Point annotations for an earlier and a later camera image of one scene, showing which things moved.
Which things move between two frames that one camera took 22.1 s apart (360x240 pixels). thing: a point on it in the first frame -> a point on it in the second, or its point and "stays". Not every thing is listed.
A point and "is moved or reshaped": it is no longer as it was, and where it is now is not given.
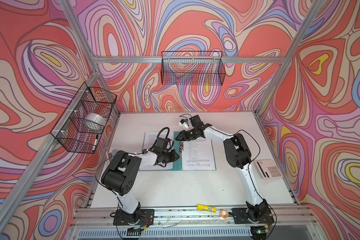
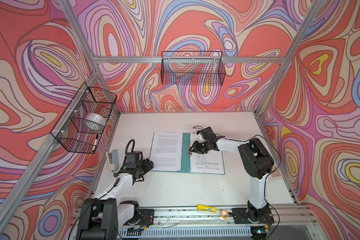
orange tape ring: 224,214 stays
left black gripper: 174,157 -> 145,163
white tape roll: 96,118 stays
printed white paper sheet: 149,139 is moved or reshaped
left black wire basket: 81,124 stays
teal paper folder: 177,165 -> 185,154
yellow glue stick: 203,207 stays
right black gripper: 184,135 -> 196,149
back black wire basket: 192,68 stays
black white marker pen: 95,143 stays
